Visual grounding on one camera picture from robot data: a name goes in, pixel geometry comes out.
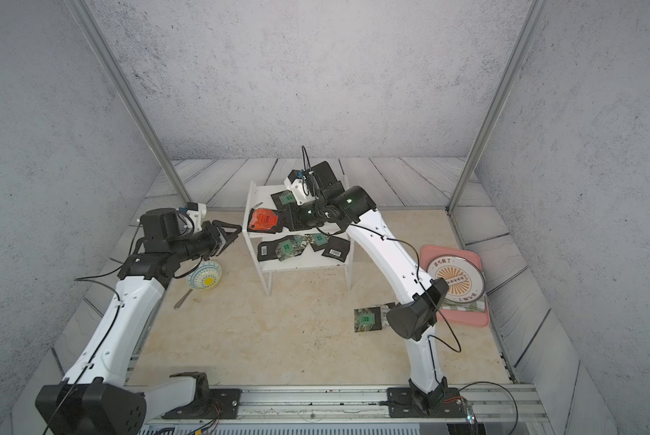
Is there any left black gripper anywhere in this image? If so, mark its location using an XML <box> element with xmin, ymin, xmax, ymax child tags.
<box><xmin>168</xmin><ymin>220</ymin><xmax>241</xmax><ymax>265</ymax></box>

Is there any small green tea bag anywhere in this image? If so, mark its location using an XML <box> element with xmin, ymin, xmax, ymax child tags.
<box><xmin>354</xmin><ymin>306</ymin><xmax>383</xmax><ymax>333</ymax></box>

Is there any green tea bag top shelf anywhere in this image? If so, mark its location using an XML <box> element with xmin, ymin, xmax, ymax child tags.
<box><xmin>270</xmin><ymin>190</ymin><xmax>298</xmax><ymax>210</ymax></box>

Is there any black barcode tea bag top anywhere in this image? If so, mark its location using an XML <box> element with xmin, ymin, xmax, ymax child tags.
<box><xmin>380</xmin><ymin>303</ymin><xmax>397</xmax><ymax>328</ymax></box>

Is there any black barcode tea bag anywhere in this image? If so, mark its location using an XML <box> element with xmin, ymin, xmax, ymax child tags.
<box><xmin>380</xmin><ymin>303</ymin><xmax>397</xmax><ymax>328</ymax></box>
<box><xmin>256</xmin><ymin>239</ymin><xmax>283</xmax><ymax>262</ymax></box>
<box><xmin>321</xmin><ymin>236</ymin><xmax>351</xmax><ymax>263</ymax></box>

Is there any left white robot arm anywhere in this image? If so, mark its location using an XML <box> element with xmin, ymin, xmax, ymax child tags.
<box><xmin>35</xmin><ymin>203</ymin><xmax>243</xmax><ymax>434</ymax></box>

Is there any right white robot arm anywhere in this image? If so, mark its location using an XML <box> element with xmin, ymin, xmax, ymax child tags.
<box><xmin>287</xmin><ymin>181</ymin><xmax>448</xmax><ymax>415</ymax></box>

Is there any green crumpled tea bag lower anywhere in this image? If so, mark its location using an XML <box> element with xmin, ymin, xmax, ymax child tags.
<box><xmin>275</xmin><ymin>236</ymin><xmax>310</xmax><ymax>262</ymax></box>

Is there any white two-tier shelf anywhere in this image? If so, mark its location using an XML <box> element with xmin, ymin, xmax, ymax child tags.
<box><xmin>243</xmin><ymin>181</ymin><xmax>355</xmax><ymax>295</ymax></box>

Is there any black barcode tea bag lower left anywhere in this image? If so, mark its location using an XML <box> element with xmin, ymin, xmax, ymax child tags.
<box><xmin>256</xmin><ymin>239</ymin><xmax>283</xmax><ymax>262</ymax></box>

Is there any black barcode tea bag lower right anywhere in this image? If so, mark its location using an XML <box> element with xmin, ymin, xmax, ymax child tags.
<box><xmin>321</xmin><ymin>236</ymin><xmax>351</xmax><ymax>263</ymax></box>

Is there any yellow patterned bowl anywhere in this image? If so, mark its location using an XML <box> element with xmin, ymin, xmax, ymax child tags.
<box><xmin>186</xmin><ymin>260</ymin><xmax>223</xmax><ymax>290</ymax></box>

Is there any metal spoon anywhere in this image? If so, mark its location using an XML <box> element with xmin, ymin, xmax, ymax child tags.
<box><xmin>174</xmin><ymin>288</ymin><xmax>194</xmax><ymax>310</ymax></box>

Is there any pink tray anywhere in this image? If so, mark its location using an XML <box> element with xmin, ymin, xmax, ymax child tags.
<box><xmin>421</xmin><ymin>245</ymin><xmax>490</xmax><ymax>327</ymax></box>

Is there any round patterned plate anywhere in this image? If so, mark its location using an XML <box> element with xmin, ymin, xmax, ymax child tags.
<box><xmin>426</xmin><ymin>255</ymin><xmax>485</xmax><ymax>305</ymax></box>

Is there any checkered cloth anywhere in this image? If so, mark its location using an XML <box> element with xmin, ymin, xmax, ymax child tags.
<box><xmin>439</xmin><ymin>295</ymin><xmax>487</xmax><ymax>313</ymax></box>

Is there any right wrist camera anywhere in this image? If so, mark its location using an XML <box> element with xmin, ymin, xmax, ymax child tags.
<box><xmin>284</xmin><ymin>170</ymin><xmax>316</xmax><ymax>206</ymax></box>

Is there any metal base rail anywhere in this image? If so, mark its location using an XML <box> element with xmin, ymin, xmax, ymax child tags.
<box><xmin>141</xmin><ymin>382</ymin><xmax>565</xmax><ymax>434</ymax></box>

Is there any left metal frame post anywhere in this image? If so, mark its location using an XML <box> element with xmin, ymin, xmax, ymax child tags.
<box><xmin>65</xmin><ymin>0</ymin><xmax>194</xmax><ymax>202</ymax></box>

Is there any metal frame post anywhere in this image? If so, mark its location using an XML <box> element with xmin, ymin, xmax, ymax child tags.
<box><xmin>446</xmin><ymin>0</ymin><xmax>549</xmax><ymax>217</ymax></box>
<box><xmin>65</xmin><ymin>0</ymin><xmax>194</xmax><ymax>202</ymax></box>

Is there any right metal frame post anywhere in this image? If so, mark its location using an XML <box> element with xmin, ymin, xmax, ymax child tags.
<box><xmin>446</xmin><ymin>0</ymin><xmax>549</xmax><ymax>217</ymax></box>

